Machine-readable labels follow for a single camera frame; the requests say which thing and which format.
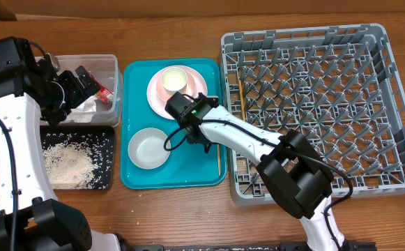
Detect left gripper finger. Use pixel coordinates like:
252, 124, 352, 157
75, 66, 91, 82
82, 75, 100, 96

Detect red snack wrapper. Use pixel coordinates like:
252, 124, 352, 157
91, 75, 114, 105

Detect white napkin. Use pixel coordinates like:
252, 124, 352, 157
72, 96, 98, 113

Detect wooden chopstick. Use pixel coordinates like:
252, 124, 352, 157
238, 80, 247, 121
217, 145, 221, 176

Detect small grey-white bowl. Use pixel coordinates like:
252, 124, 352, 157
128, 128, 170, 169

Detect rice grains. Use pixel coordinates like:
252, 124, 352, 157
41, 134, 114, 191

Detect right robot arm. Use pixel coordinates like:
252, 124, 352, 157
165, 93, 353, 250

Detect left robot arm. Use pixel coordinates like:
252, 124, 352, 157
0, 55, 130, 250

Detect grey dishwasher rack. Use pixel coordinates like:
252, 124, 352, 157
220, 24, 405, 197

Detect clear plastic bin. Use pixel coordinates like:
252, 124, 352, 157
56, 54, 123, 127

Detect teal serving tray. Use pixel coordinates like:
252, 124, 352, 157
120, 58, 230, 190

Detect white round plate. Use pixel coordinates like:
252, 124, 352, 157
147, 65, 208, 120

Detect black tray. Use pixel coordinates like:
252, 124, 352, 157
40, 125, 116, 191

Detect cream cup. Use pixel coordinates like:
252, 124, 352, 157
161, 66, 188, 95

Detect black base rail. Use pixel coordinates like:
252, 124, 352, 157
122, 241, 377, 251

